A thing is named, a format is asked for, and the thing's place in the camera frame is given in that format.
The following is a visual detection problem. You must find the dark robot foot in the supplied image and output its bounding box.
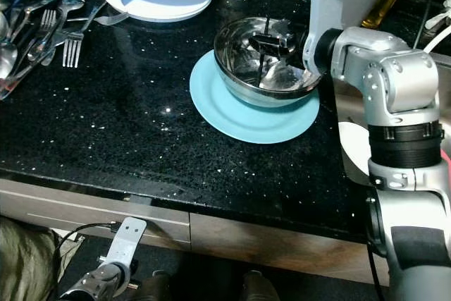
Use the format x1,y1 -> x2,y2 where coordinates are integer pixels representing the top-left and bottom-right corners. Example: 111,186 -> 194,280
243,271 -> 276,301
141,271 -> 173,301

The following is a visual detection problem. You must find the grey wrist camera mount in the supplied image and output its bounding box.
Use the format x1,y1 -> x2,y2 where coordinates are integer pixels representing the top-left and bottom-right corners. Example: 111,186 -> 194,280
289,0 -> 346,76
102,216 -> 149,268

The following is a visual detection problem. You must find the olive green cloth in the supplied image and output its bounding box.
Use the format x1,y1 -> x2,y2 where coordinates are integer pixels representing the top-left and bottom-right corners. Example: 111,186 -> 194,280
0,216 -> 68,301

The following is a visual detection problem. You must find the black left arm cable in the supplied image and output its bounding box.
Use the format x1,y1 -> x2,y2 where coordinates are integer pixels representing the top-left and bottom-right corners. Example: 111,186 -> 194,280
53,222 -> 119,274

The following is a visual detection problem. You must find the white plate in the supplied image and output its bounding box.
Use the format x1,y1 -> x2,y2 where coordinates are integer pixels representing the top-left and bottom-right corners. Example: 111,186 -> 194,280
338,121 -> 374,176

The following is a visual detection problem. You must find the brown wooden drawer front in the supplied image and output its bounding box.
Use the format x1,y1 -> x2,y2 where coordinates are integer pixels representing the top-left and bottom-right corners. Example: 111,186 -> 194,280
187,213 -> 388,286
0,178 -> 192,245

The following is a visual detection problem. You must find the stainless steel bowl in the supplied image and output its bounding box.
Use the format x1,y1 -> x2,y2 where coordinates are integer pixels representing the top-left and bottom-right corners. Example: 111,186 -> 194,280
214,17 -> 321,101

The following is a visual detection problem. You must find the silver metal fork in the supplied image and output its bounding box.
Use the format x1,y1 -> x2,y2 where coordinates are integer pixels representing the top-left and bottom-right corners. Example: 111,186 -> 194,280
61,1 -> 108,69
67,11 -> 129,27
7,8 -> 59,94

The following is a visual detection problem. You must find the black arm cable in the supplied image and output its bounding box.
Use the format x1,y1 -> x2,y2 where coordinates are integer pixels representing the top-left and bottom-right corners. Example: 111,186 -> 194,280
53,222 -> 119,274
366,241 -> 380,301

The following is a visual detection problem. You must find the light blue plate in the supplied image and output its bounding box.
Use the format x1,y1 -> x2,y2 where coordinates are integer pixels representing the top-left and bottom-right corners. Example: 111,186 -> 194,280
189,49 -> 321,145

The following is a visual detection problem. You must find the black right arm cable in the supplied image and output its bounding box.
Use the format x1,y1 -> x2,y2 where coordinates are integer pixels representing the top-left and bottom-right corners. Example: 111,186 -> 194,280
366,241 -> 380,301

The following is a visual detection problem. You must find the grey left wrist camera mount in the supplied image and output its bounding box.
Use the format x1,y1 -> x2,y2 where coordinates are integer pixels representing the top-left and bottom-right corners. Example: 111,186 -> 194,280
102,216 -> 149,268

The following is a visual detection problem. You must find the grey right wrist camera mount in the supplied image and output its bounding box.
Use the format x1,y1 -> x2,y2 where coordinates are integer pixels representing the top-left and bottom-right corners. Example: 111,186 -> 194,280
289,0 -> 346,76

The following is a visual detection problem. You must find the dark robot left foot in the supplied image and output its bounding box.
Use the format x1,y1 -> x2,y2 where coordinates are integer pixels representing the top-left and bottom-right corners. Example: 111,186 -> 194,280
141,271 -> 173,301

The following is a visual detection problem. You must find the pink plate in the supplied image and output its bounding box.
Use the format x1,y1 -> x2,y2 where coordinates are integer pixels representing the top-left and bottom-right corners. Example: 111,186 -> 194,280
440,147 -> 451,175

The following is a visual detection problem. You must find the dark robot right foot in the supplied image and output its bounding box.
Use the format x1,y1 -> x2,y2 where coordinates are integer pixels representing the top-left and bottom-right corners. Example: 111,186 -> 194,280
243,271 -> 276,301

